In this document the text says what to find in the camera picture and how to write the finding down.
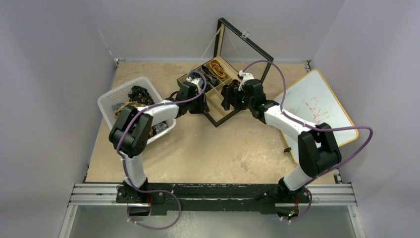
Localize black floral tie in basket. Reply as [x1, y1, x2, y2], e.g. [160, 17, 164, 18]
[127, 85, 155, 106]

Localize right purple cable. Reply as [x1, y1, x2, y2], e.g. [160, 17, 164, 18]
[239, 59, 374, 184]

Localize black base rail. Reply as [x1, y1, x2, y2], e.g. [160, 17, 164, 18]
[116, 182, 310, 216]

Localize grey blue tie in basket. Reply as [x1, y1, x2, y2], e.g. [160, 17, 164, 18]
[151, 122, 168, 136]

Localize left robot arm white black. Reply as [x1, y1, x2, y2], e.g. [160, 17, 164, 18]
[109, 80, 208, 203]

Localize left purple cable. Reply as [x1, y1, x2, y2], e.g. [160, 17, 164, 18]
[116, 70, 208, 194]

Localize aluminium frame rail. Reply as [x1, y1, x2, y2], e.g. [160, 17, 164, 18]
[68, 183, 357, 206]

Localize white plastic basket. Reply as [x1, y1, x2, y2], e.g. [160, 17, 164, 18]
[98, 77, 162, 140]

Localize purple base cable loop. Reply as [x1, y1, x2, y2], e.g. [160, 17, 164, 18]
[126, 189, 183, 231]

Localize rolled dark grey tie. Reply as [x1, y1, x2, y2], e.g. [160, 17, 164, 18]
[201, 65, 220, 87]

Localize rolled yellow tie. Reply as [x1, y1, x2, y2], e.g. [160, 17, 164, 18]
[209, 59, 226, 81]

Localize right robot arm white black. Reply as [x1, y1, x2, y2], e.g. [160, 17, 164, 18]
[221, 79, 342, 202]

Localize black tie organizer box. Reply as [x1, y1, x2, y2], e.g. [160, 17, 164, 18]
[177, 18, 274, 127]

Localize paisley orange green tie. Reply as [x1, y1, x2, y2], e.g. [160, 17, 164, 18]
[112, 101, 146, 119]

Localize rolled brown dotted tie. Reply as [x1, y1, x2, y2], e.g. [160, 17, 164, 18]
[228, 79, 241, 89]

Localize yellow framed whiteboard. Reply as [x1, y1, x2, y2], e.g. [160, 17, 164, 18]
[272, 69, 359, 165]

